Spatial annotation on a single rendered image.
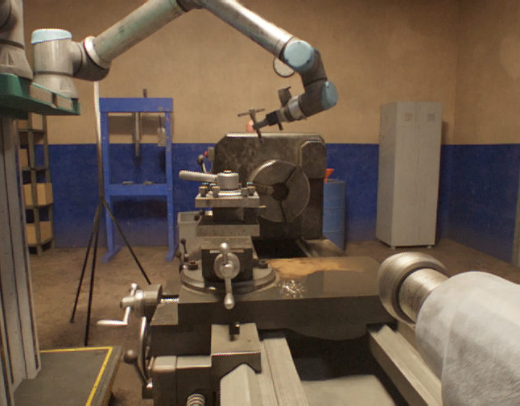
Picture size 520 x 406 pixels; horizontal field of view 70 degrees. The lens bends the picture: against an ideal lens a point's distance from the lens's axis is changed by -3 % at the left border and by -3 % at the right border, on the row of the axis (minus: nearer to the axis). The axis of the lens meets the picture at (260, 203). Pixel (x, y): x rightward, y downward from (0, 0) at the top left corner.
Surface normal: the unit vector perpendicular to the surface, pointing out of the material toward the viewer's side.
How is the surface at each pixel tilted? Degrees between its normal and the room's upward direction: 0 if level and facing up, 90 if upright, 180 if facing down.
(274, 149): 90
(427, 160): 90
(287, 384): 0
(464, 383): 86
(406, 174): 90
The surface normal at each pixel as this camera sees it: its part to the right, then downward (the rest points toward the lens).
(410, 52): 0.11, 0.14
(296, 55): -0.25, 0.18
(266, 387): 0.00, -0.99
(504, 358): -0.94, -0.30
